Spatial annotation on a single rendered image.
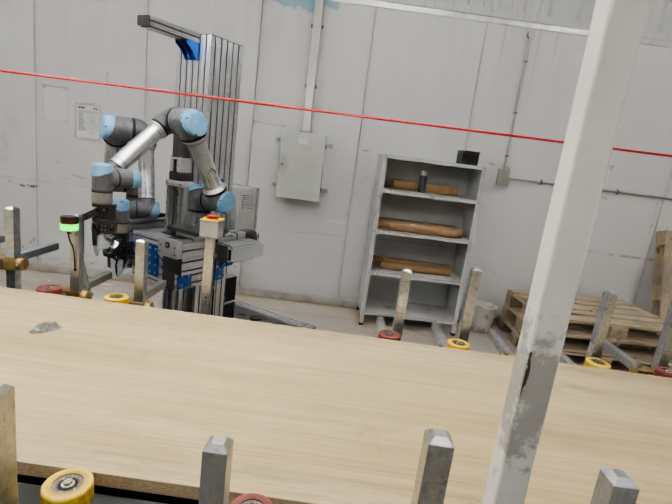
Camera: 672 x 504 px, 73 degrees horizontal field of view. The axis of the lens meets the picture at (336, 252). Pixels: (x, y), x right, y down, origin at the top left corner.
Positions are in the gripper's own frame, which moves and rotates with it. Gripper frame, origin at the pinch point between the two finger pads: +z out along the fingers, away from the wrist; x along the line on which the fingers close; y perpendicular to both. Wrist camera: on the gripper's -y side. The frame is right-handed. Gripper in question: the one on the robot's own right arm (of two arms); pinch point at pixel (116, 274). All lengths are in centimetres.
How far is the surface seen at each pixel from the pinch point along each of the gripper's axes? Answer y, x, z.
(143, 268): -39, -31, -17
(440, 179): 239, -187, -56
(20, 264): -40.0, 16.6, -12.5
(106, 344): -84, -41, -7
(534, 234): 246, -288, -14
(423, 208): 239, -175, -26
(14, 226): -39, 19, -27
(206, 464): -148, -90, -25
